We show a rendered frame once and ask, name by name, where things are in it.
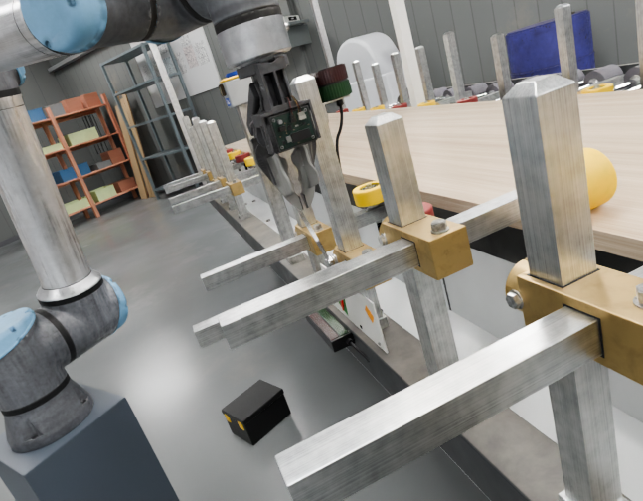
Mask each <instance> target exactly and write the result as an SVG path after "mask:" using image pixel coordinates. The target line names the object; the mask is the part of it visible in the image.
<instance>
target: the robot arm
mask: <svg viewBox="0 0 643 501"><path fill-rule="evenodd" d="M210 23H213V26H214V28H215V31H216V34H217V38H218V41H219V44H220V47H221V49H222V52H223V55H224V58H225V61H226V64H227V67H228V68H229V69H233V68H238V69H237V73H238V76H239V79H240V80H242V79H245V78H249V77H253V80H254V83H250V84H249V89H248V104H247V119H246V126H247V128H248V131H249V133H250V135H251V136H254V138H252V139H251V140H250V142H251V144H252V148H253V155H254V158H255V161H256V163H257V165H258V167H259V168H260V169H261V171H262V172H263V173H264V174H265V176H266V177H267V178H268V179H269V180H270V182H271V183H272V184H273V185H274V186H275V187H276V188H277V190H278V191H279V192H280V193H281V194H282V195H283V197H284V198H285V199H286V200H287V201H288V202H289V203H290V204H292V205H293V206H294V207H296V208H297V209H299V210H301V211H302V210H304V209H303V206H302V203H301V200H300V197H299V196H298V195H297V194H296V193H295V191H294V183H293V182H292V181H291V180H290V178H289V176H288V163H287V160H286V159H285V158H283V157H279V156H278V155H277V154H278V153H282V152H285V151H288V150H291V149H293V148H295V149H294V150H293V152H292V153H291V155H290V157H291V161H292V163H293V164H294V165H295V167H296V168H297V170H298V181H299V182H300V184H301V193H300V194H301V196H302V199H303V201H304V203H305V205H306V208H309V207H310V206H311V204H312V201H313V198H314V193H315V185H317V184H318V183H319V181H320V180H319V175H318V172H317V170H316V169H315V165H314V162H315V155H316V148H317V145H316V140H317V139H318V138H321V135H320V131H319V128H318V124H317V121H316V118H315V114H314V111H313V107H312V104H311V100H310V99H305V100H296V98H295V97H294V96H293V95H292V92H291V88H290V85H289V82H288V78H287V75H286V72H285V68H287V65H289V61H288V57H287V54H285V55H283V53H285V52H287V51H289V50H290V49H291V48H292V47H291V44H290V40H289V37H288V33H287V31H288V30H289V28H290V27H289V24H288V23H284V20H283V16H282V13H281V9H280V6H279V2H278V0H0V195H1V197H2V199H3V201H4V203H5V206H6V208H7V210H8V212H9V215H10V217H11V219H12V221H13V223H14V226H15V228H16V230H17V232H18V234H19V237H20V239H21V241H22V243H23V246H24V248H25V250H26V252H27V254H28V257H29V259H30V261H31V263H32V265H33V268H34V270H35V272H36V274H37V276H38V278H39V280H40V282H41V287H40V288H39V290H38V292H37V294H36V296H37V299H38V301H39V303H40V305H41V307H40V308H38V309H37V310H35V311H34V310H32V309H31V308H28V307H24V308H19V309H17V310H15V311H10V312H8V313H6V314H4V315H2V316H0V411H1V413H2V415H3V416H4V420H5V430H6V438H7V442H8V444H9V445H10V447H11V448H12V450H13V451H15V452H29V451H33V450H37V449H40V448H42V447H45V446H47V445H49V444H51V443H53V442H55V441H57V440H59V439H60V438H62V437H63V436H65V435H67V434H68V433H69V432H71V431H72V430H73V429H75V428H76V427H77V426H78V425H79V424H81V423H82V422H83V421H84V420H85V418H86V417H87V416H88V415H89V413H90V412H91V410H92V408H93V404H94V401H93V398H92V396H91V395H90V393H89V392H88V391H87V390H86V389H85V388H83V387H82V386H81V385H79V384H78V383H77V382H75V381H74V380H72V379H71V377H70V376H69V374H68V372H67V370H66V368H65V366H66V365H68V364H69V363H70V362H72V361H73V360H75V359H76V358H78V357H79V356H81V355H82V354H84V353H85V352H86V351H88V350H89V349H91V348H92V347H94V346H95V345H97V344H98V343H99V342H101V341H102V340H104V339H105V338H107V337H108V336H110V335H112V334H113V333H114V332H115V331H116V330H117V329H118V328H120V327H121V326H122V325H123V324H124V323H125V321H126V319H127V316H128V306H127V304H126V303H127V301H126V298H125V296H124V294H123V292H122V290H121V289H120V287H119V286H118V285H117V284H116V283H115V282H112V279H111V278H109V277H107V276H104V275H101V274H100V272H99V271H96V270H94V269H91V268H89V267H88V264H87V262H86V259H85V257H84V254H83V252H82V249H81V247H80V243H79V240H78V238H77V235H76V233H75V230H74V227H73V225H72V222H71V220H70V217H69V215H68V212H67V210H66V207H65V205H64V202H63V200H62V197H61V195H60V192H59V190H58V187H57V185H56V182H55V180H54V177H53V175H52V172H51V170H50V167H49V165H48V162H47V160H46V157H45V154H44V152H43V149H42V147H41V144H40V142H39V139H38V137H37V134H36V132H35V129H34V127H33V124H32V122H31V119H30V117H29V114H28V112H27V109H26V107H25V104H24V102H23V99H22V94H21V91H20V89H19V86H21V85H22V84H23V83H24V81H25V78H26V76H25V75H24V73H25V68H24V66H27V65H30V64H34V63H37V62H41V61H45V60H48V59H52V58H56V57H59V56H70V55H74V54H79V53H83V52H86V51H90V50H94V49H98V48H102V47H108V46H115V45H121V44H128V43H135V42H143V41H145V42H147V43H150V44H166V43H171V42H173V41H176V40H177V39H179V38H180V37H181V36H183V35H185V34H187V33H190V32H192V31H194V30H196V29H199V28H201V27H203V26H205V25H207V24H210ZM310 111H311V113H310ZM311 114H312V116H311ZM312 118H313V120H312ZM313 121H314V123H313ZM314 125H315V127H314ZM315 128H316V129H315ZM274 153H275V154H274Z"/></svg>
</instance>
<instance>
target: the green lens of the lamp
mask: <svg viewBox="0 0 643 501"><path fill-rule="evenodd" d="M318 90H319V93H320V97H321V100H322V102H325V101H328V100H332V99H335V98H338V97H341V96H344V95H347V94H350V93H352V89H351V85H350V81H349V79H347V80H345V81H342V82H340V83H334V84H331V85H328V86H325V87H321V88H318Z"/></svg>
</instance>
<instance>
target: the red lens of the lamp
mask: <svg viewBox="0 0 643 501"><path fill-rule="evenodd" d="M309 76H311V77H314V78H315V80H316V83H317V86H321V85H325V84H330V83H333V82H336V81H339V80H342V79H345V78H348V73H347V70H346V66H345V64H342V65H339V66H336V67H332V68H329V69H326V70H323V71H320V72H317V73H314V74H310V75H309Z"/></svg>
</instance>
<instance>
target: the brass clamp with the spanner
mask: <svg viewBox="0 0 643 501"><path fill-rule="evenodd" d="M362 244H363V245H362V246H360V247H358V248H355V249H353V250H349V251H347V252H344V251H342V250H340V249H338V245H336V246H335V248H334V250H333V254H334V255H335V256H336V258H337V260H338V262H339V263H340V262H342V261H344V260H345V261H348V260H351V259H353V258H355V257H358V256H360V255H362V251H363V250H365V249H371V250H372V251H373V250H375V249H374V248H372V247H370V246H368V245H367V244H365V243H363V242H362Z"/></svg>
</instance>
